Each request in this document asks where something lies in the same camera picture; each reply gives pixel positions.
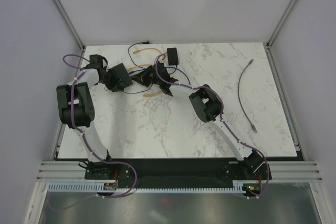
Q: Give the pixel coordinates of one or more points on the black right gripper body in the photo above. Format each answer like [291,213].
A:
[155,81]

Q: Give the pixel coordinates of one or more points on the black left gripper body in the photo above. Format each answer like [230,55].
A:
[111,80]

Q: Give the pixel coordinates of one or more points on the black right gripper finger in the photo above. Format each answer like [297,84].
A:
[143,72]
[141,81]

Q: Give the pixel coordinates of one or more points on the black network switch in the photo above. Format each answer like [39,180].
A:
[119,78]

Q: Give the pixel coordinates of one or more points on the yellow ethernet cable short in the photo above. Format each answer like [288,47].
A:
[148,48]

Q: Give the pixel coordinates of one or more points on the yellow ethernet cable long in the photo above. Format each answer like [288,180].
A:
[132,70]

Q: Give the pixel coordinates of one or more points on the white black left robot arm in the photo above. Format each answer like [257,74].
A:
[76,109]

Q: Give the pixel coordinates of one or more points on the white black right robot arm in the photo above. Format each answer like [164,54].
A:
[209,108]

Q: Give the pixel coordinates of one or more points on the black power adapter box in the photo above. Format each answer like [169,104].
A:
[172,56]

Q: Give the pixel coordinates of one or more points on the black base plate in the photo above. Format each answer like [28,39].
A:
[173,171]

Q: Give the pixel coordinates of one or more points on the aluminium frame rail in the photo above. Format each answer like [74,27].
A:
[284,171]

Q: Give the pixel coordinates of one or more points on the white slotted cable duct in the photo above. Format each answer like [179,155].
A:
[101,187]

